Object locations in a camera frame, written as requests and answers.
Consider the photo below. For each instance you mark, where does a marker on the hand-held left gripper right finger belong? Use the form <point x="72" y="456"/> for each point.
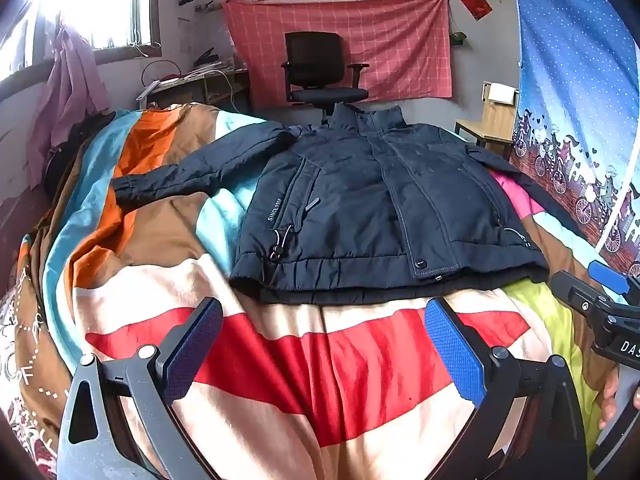
<point x="452" y="350"/>

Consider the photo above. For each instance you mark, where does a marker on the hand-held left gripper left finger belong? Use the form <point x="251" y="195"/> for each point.
<point x="195" y="345"/>

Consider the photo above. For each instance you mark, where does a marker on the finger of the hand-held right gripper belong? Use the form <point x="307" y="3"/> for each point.
<point x="607" y="276"/>
<point x="575" y="292"/>

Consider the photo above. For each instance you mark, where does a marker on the navy padded jacket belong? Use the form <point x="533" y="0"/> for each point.
<point x="360" y="200"/>

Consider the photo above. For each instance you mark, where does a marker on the person's right hand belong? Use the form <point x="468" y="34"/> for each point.
<point x="609" y="400"/>

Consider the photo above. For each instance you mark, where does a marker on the colourful striped blanket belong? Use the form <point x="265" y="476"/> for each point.
<point x="300" y="360"/>

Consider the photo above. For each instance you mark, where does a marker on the brown patterned bedsheet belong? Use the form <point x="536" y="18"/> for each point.
<point x="20" y="360"/>

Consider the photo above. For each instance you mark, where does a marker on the wooden side table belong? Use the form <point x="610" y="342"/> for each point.
<point x="492" y="122"/>

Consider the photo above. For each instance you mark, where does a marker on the white box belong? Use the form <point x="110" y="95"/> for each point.
<point x="501" y="94"/>

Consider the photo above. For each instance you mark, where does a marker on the blue printed curtain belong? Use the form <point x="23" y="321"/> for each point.
<point x="565" y="60"/>

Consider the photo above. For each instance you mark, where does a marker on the dark cloth pile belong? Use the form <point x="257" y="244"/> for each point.
<point x="75" y="145"/>

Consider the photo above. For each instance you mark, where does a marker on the wooden desk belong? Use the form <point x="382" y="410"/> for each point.
<point x="200" y="85"/>

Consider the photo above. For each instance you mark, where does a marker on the red cloth item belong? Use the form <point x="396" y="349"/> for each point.
<point x="170" y="78"/>

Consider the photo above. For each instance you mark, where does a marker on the pink curtain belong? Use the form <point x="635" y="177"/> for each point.
<point x="70" y="95"/>

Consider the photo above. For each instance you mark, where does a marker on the small green hanging ornament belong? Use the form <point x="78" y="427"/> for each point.
<point x="459" y="37"/>

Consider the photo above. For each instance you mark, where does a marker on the black clip tool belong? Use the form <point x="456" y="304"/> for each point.
<point x="205" y="57"/>

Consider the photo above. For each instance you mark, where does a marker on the black office chair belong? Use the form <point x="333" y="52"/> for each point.
<point x="312" y="57"/>

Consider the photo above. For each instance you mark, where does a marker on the window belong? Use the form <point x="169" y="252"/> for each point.
<point x="100" y="5"/>

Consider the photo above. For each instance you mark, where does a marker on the red checked wall cloth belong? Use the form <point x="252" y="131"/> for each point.
<point x="400" y="45"/>

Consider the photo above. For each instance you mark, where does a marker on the red paper wall decoration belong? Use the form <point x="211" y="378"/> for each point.
<point x="475" y="2"/>

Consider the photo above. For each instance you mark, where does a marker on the small wall shelf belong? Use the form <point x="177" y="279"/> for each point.
<point x="209" y="6"/>

